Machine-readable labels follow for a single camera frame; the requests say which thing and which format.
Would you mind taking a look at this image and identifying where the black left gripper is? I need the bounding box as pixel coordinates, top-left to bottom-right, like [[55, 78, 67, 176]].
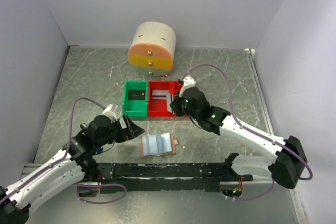
[[95, 113, 144, 147]]

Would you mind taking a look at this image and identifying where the silver VIP card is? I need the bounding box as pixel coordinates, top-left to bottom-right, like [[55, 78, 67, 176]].
[[151, 90, 170, 100]]

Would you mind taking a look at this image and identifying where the tan leather card holder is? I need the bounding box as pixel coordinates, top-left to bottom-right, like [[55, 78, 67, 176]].
[[140, 132, 178, 158]]

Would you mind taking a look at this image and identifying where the silver crest card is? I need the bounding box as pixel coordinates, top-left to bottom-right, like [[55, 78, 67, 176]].
[[166, 92, 173, 113]]

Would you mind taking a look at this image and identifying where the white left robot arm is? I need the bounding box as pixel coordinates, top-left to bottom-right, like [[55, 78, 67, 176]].
[[1, 115, 144, 223]]

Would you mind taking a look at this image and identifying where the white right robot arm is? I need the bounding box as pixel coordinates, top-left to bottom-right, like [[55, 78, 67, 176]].
[[170, 87, 308, 189]]

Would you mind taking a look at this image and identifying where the black credit card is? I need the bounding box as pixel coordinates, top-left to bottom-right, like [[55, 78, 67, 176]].
[[128, 90, 146, 100]]

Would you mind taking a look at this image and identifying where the right red plastic bin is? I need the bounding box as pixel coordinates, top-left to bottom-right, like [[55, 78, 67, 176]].
[[169, 80, 187, 118]]

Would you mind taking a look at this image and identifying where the red plastic bin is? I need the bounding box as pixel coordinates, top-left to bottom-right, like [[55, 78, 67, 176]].
[[148, 81, 172, 117], [169, 80, 187, 118]]

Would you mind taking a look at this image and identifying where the green plastic bin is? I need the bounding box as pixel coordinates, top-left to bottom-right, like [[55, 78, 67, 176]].
[[122, 80, 149, 117]]

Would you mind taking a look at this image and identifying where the middle red plastic bin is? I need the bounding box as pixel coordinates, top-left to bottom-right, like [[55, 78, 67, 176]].
[[148, 81, 172, 117]]

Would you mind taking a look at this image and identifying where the blue black lighter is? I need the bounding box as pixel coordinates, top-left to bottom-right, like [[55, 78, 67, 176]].
[[80, 123, 104, 154]]

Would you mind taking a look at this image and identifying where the round cream drawer cabinet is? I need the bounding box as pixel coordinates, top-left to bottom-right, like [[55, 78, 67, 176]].
[[128, 22, 176, 77]]

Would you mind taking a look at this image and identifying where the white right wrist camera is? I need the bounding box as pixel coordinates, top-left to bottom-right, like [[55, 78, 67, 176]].
[[179, 75, 196, 97]]

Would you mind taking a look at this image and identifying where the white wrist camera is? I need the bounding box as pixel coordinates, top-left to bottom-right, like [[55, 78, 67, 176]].
[[102, 103, 118, 122], [179, 75, 196, 97]]

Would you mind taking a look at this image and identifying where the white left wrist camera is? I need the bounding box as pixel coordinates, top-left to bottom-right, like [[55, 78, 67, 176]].
[[102, 103, 118, 122]]

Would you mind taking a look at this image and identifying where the aluminium frame rail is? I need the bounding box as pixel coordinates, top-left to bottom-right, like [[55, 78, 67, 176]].
[[22, 163, 297, 186]]

